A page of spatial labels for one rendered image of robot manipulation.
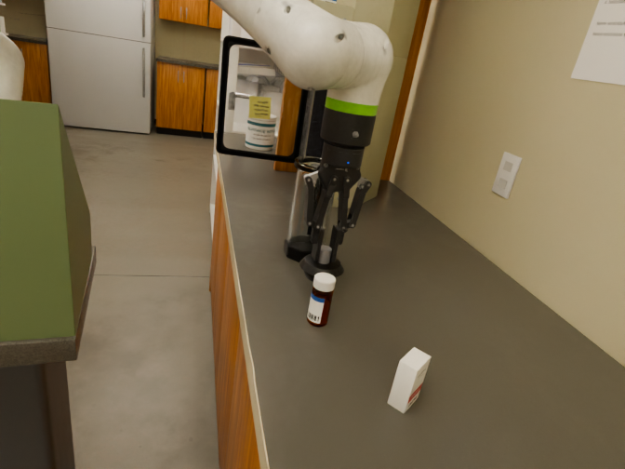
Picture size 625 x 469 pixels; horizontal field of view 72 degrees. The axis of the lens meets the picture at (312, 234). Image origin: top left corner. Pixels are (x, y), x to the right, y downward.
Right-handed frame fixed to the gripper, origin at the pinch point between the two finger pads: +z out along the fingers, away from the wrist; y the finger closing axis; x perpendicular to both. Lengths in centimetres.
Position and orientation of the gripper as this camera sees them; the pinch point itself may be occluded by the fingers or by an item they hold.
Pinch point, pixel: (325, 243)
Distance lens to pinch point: 86.2
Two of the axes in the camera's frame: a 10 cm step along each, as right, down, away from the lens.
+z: -1.6, 9.1, 3.9
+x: 2.3, 4.2, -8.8
